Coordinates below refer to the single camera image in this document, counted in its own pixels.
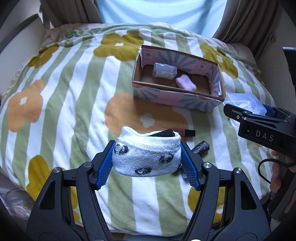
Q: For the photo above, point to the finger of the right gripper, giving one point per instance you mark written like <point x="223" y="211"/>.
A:
<point x="270" y="112"/>
<point x="281" y="121"/>

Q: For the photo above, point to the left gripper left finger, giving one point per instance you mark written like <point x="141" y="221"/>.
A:
<point x="52" y="216"/>

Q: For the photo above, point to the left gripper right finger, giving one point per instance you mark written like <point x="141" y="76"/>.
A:
<point x="243" y="217"/>

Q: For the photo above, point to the clear plastic case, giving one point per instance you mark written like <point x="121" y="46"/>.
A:
<point x="246" y="101"/>

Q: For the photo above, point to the black garbage bag roll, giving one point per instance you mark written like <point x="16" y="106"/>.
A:
<point x="201" y="149"/>

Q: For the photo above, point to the clear floss pick box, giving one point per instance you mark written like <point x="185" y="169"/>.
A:
<point x="164" y="71"/>

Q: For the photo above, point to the white patterned sock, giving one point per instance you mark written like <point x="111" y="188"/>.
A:
<point x="146" y="154"/>

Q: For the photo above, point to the open cardboard box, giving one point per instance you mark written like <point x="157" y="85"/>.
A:
<point x="205" y="74"/>

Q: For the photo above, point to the right brown curtain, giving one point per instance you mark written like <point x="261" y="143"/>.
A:
<point x="250" y="23"/>

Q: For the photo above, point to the brown curtain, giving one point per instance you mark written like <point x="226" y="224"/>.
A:
<point x="61" y="12"/>
<point x="250" y="23"/>

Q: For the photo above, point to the light blue sheer curtain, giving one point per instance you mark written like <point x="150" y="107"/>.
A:
<point x="200" y="17"/>

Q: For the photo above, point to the floral striped blanket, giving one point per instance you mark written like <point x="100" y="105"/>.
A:
<point x="75" y="96"/>

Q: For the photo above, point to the white bed headboard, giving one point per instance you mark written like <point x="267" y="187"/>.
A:
<point x="20" y="45"/>

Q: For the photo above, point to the left brown curtain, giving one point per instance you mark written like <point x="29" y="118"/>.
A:
<point x="61" y="12"/>

